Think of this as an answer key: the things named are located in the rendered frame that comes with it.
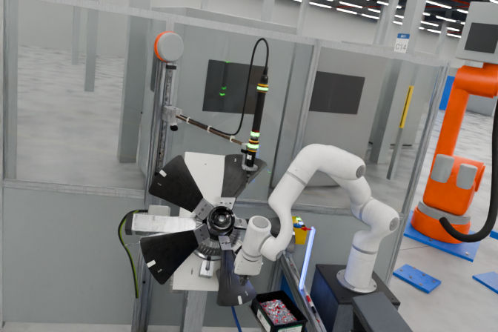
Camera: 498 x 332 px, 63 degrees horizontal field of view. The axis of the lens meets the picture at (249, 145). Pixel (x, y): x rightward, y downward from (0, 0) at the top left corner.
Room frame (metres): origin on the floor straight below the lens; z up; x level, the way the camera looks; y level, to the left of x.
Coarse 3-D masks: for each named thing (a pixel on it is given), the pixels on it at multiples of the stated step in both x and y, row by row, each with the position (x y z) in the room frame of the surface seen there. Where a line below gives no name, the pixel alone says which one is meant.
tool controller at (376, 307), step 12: (360, 300) 1.15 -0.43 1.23; (372, 300) 1.15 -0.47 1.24; (384, 300) 1.15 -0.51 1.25; (360, 312) 1.11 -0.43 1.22; (372, 312) 1.10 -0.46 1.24; (384, 312) 1.09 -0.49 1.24; (396, 312) 1.09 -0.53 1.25; (360, 324) 1.09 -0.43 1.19; (372, 324) 1.05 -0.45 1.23; (384, 324) 1.04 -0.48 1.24; (396, 324) 1.04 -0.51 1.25
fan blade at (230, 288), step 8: (224, 256) 1.54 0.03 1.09; (232, 256) 1.58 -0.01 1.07; (224, 264) 1.51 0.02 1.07; (232, 264) 1.55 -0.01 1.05; (224, 272) 1.49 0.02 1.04; (232, 272) 1.52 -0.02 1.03; (224, 280) 1.47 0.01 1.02; (232, 280) 1.49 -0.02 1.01; (248, 280) 1.57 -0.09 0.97; (224, 288) 1.45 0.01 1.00; (232, 288) 1.47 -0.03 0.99; (240, 288) 1.50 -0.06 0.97; (248, 288) 1.54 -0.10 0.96; (224, 296) 1.43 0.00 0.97; (232, 296) 1.45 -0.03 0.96; (248, 296) 1.51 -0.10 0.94; (224, 304) 1.41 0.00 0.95; (232, 304) 1.43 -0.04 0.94; (240, 304) 1.46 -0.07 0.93
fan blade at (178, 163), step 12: (180, 156) 1.74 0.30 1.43; (168, 168) 1.73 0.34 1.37; (180, 168) 1.72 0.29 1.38; (156, 180) 1.72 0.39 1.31; (168, 180) 1.71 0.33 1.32; (180, 180) 1.70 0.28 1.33; (192, 180) 1.70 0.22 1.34; (156, 192) 1.71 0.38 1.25; (168, 192) 1.71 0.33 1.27; (180, 192) 1.69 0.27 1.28; (192, 192) 1.68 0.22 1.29; (180, 204) 1.70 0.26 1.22; (192, 204) 1.68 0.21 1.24
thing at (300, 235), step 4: (292, 216) 2.10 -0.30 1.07; (292, 220) 2.05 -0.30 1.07; (296, 220) 2.06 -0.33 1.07; (300, 224) 2.02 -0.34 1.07; (296, 228) 1.96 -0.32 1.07; (296, 232) 1.96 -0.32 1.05; (300, 232) 1.96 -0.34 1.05; (304, 232) 1.97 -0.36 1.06; (296, 236) 1.96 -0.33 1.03; (300, 236) 1.96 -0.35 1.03; (304, 236) 1.97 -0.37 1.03; (296, 240) 1.96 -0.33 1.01; (300, 240) 1.96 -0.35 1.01; (304, 240) 1.97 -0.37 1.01; (300, 244) 1.96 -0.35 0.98; (304, 244) 1.97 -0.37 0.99
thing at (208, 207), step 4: (204, 200) 1.67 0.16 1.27; (200, 204) 1.68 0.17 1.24; (204, 204) 1.67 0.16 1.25; (208, 204) 1.67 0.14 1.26; (196, 208) 1.69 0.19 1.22; (200, 208) 1.68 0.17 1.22; (204, 208) 1.68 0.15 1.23; (208, 208) 1.67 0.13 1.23; (212, 208) 1.66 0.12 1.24; (196, 212) 1.69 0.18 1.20; (200, 212) 1.68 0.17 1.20; (204, 212) 1.68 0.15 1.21; (208, 212) 1.67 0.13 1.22; (200, 216) 1.68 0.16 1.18; (204, 216) 1.68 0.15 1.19
